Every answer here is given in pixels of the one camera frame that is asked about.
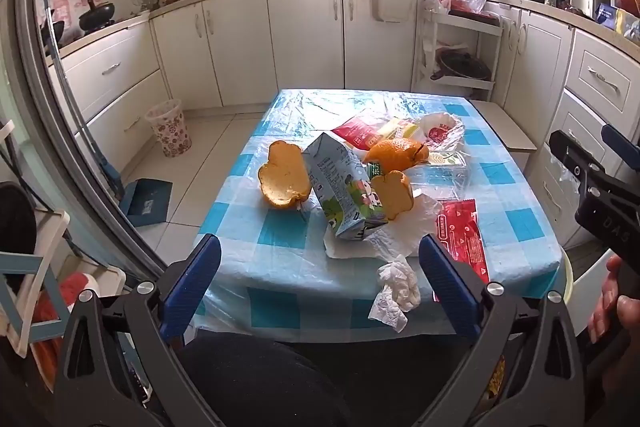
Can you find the red snack packet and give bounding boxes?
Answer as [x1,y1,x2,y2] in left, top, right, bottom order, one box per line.
[331,116,396,148]

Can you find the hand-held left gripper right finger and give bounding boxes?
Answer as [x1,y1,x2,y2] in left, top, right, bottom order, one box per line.
[419,234,593,427]

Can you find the clear plastic bottle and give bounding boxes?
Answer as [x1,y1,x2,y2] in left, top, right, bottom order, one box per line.
[407,151,471,200]

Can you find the black round object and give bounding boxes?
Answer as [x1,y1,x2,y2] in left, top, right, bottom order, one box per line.
[0,182,38,258]

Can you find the red cloth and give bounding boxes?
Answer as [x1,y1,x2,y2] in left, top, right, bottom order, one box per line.
[32,272,86,388]

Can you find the black wok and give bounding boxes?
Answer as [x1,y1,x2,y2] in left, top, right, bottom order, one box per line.
[77,0,117,32]

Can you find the floral wastebasket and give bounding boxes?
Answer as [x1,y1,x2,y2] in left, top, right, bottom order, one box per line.
[145,99,193,158]

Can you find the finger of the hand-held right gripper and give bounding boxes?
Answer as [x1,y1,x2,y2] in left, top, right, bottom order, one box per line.
[548,130,640,258]
[601,124,640,160]

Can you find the white corner rack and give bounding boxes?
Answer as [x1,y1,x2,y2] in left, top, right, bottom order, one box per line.
[411,0,503,100]

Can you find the yellow plastic bin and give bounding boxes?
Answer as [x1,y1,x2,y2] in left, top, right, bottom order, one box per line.
[562,247,576,308]

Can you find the blue dustpan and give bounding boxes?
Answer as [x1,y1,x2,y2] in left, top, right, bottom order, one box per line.
[120,178,173,225]

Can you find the white and teal frame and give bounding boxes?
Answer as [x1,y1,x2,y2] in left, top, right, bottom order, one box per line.
[0,122,71,358]

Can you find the yellow red printed bag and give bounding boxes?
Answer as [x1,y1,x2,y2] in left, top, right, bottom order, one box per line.
[485,354,507,410]

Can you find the white plastic bag red print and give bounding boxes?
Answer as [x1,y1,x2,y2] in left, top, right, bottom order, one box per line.
[415,112,463,152]

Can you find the small orange peel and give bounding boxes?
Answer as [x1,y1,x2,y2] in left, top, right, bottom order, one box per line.
[370,170,415,221]

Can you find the person's left leg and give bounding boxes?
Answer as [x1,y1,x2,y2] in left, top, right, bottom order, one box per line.
[177,332,351,427]

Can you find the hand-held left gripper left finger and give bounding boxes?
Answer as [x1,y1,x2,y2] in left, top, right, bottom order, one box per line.
[52,234,223,427]

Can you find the blue milk carton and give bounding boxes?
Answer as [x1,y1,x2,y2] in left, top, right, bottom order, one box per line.
[302,132,390,242]

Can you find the long red sachet wrapper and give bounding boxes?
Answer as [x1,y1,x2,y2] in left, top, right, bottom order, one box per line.
[436,199,490,303]

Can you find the large orange peel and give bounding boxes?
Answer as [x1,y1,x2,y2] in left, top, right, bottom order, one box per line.
[257,140,312,209]

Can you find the white hanging door box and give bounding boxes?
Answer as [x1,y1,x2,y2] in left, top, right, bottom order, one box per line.
[370,0,418,22]

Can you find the clear plastic bag in drawer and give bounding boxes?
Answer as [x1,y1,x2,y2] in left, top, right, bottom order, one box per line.
[552,157,581,188]

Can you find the blue checked plastic tablecloth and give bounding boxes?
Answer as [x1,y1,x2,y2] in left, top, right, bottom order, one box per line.
[192,89,563,343]

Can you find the white tissue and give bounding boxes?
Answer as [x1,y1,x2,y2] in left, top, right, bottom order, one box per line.
[368,254,422,334]

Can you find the white kitchen cabinets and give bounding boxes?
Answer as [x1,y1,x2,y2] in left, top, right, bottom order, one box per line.
[47,0,640,253]

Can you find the white paper napkin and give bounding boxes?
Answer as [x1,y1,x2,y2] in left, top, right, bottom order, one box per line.
[324,194,441,260]

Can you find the blue box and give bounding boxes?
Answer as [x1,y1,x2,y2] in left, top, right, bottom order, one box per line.
[595,2,621,28]

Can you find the grey sliding door frame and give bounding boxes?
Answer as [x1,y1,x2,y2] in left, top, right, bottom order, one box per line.
[15,0,168,273]

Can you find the round orange peel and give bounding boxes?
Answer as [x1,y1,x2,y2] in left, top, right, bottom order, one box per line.
[363,138,430,172]

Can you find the black pan with lid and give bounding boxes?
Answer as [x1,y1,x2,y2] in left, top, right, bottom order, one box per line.
[431,49,493,82]

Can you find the white stool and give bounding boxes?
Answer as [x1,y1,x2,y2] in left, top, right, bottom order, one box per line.
[470,99,540,188]

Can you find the person's right hand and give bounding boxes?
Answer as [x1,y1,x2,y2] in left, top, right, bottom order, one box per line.
[588,254,640,344]

